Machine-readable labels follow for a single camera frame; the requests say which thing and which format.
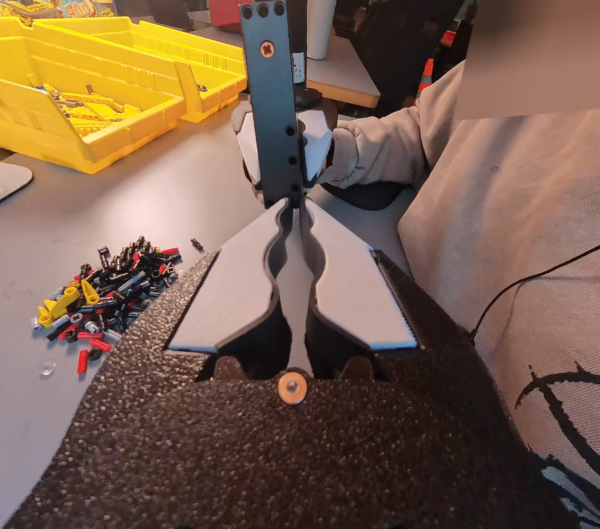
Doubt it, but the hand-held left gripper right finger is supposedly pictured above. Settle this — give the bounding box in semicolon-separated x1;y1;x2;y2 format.
299;198;419;382

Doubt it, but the person's beige hoodie torso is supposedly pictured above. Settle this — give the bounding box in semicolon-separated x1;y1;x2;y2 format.
397;109;600;529

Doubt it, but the white water bottle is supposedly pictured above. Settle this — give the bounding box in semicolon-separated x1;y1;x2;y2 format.
307;0;347;61

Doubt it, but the heap of yellow grey pieces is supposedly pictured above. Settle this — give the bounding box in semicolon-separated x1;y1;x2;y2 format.
28;81;141;136

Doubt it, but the black earphone with cable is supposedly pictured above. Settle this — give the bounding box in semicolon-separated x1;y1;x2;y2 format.
469;245;600;344

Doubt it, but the white background table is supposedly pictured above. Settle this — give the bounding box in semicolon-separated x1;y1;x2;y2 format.
192;23;380;108

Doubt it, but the person's right forearm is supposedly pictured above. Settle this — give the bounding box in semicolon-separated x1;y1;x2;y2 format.
319;60;465;189

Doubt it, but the black office chair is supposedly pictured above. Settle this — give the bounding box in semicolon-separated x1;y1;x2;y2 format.
356;0;474;117

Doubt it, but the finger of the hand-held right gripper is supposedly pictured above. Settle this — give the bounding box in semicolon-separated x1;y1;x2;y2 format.
236;114;263;187
297;109;334;186

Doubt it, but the black chair armrest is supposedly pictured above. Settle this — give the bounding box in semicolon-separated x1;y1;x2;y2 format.
323;182;406;212

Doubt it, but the pile of small building pieces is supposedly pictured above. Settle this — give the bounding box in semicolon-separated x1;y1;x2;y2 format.
30;236;183;375

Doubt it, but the grey desk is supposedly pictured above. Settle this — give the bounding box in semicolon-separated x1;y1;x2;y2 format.
0;88;423;516

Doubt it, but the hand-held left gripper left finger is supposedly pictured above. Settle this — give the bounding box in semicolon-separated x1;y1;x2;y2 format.
166;198;292;382

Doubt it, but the yellow storage bin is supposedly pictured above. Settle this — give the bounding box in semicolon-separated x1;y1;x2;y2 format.
35;15;248;124
0;37;188;175

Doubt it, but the black perforated building block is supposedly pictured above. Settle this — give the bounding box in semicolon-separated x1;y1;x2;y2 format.
239;0;305;211

